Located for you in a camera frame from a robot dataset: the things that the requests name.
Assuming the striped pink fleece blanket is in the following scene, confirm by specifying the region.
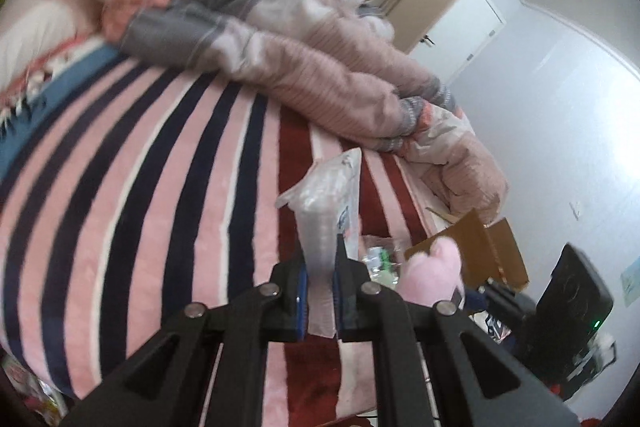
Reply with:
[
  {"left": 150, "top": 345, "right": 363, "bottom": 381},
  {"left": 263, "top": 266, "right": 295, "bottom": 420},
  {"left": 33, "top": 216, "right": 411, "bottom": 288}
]
[{"left": 0, "top": 57, "right": 453, "bottom": 423}]

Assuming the white pink pillow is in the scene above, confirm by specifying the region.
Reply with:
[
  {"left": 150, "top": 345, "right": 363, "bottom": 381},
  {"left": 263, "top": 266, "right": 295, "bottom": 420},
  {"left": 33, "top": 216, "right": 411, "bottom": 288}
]
[{"left": 0, "top": 0, "right": 106, "bottom": 82}]

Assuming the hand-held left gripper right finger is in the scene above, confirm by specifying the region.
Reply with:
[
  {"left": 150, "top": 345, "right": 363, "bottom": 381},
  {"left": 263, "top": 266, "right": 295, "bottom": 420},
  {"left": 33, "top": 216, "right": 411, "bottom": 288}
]
[{"left": 332, "top": 234, "right": 581, "bottom": 427}]

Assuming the white door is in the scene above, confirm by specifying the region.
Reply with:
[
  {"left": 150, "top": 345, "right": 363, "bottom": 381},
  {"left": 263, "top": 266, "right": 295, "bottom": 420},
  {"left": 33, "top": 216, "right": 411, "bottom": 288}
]
[{"left": 409, "top": 0, "right": 507, "bottom": 84}]

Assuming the brown cardboard box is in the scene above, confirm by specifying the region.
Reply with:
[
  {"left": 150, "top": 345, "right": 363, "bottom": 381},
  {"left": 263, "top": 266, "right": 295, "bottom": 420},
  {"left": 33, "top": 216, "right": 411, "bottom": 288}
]
[{"left": 404, "top": 207, "right": 530, "bottom": 292}]

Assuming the pink plush toy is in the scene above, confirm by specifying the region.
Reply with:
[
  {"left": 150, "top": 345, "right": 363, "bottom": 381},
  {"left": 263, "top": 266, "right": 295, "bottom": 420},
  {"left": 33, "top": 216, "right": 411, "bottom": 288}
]
[{"left": 395, "top": 239, "right": 467, "bottom": 308}]

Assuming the clear plastic cup sleeve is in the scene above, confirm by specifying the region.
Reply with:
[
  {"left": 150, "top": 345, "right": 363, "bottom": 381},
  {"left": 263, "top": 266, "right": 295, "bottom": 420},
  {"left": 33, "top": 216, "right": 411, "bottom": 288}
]
[{"left": 276, "top": 147, "right": 363, "bottom": 339}]

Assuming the blue bed sheet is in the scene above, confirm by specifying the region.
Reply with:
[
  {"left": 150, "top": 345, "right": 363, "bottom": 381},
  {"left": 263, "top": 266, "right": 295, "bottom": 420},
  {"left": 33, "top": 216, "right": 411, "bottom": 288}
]
[{"left": 0, "top": 44, "right": 118, "bottom": 180}]

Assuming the black speaker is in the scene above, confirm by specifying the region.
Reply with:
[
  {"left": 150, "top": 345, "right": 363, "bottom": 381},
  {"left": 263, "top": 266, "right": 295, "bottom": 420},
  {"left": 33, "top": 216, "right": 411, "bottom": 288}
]
[{"left": 520, "top": 243, "right": 615, "bottom": 400}]

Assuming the crumpled clear plastic bag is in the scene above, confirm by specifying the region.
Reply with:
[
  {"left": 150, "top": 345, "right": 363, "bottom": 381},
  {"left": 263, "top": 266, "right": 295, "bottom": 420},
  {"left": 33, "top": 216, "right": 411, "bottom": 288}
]
[{"left": 361, "top": 234, "right": 408, "bottom": 287}]

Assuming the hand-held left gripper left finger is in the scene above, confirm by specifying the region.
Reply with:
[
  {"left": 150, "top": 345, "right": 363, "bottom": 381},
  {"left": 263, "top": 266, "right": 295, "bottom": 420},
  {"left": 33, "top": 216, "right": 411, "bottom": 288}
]
[{"left": 59, "top": 255, "right": 309, "bottom": 427}]

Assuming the pink grey rumpled quilt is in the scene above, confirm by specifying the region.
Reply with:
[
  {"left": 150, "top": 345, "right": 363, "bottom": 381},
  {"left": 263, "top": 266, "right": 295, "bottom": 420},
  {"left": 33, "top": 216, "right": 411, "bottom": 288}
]
[{"left": 82, "top": 0, "right": 510, "bottom": 223}]

